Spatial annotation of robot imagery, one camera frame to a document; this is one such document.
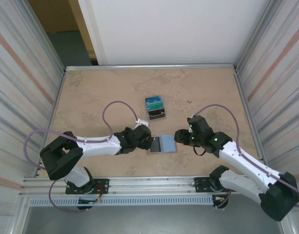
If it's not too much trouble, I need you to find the small circuit board with wires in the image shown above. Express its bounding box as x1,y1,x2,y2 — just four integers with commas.
78,195,102,205

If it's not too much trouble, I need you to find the teal card stack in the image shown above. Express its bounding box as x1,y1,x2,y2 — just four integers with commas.
146,101,164,111

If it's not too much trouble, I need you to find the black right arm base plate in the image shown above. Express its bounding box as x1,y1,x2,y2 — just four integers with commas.
193,177,238,195

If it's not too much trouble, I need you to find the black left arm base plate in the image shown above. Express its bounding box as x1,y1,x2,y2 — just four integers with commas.
65,178,110,195

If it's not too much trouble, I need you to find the clear acrylic card stand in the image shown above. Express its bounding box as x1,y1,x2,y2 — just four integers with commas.
144,97,167,121

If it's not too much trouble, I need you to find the thin black cable loop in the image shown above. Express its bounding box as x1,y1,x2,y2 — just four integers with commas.
192,145,206,156

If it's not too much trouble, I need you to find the light blue plastic card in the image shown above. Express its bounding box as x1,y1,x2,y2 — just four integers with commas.
161,135,177,154

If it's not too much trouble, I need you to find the white slotted cable duct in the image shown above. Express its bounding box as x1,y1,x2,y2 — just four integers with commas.
29,196,215,207

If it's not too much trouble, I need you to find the dark grey plastic card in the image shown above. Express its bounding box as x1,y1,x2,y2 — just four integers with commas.
150,136,161,153

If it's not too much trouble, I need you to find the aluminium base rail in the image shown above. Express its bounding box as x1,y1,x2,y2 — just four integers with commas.
19,173,285,197

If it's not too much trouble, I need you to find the aluminium frame post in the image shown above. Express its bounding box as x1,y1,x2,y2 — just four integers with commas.
23,0,67,72
236,0,284,71

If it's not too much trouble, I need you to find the aluminium table edge rail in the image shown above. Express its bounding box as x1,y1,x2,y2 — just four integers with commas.
233,69,269,174
64,63,238,72
38,70,67,176

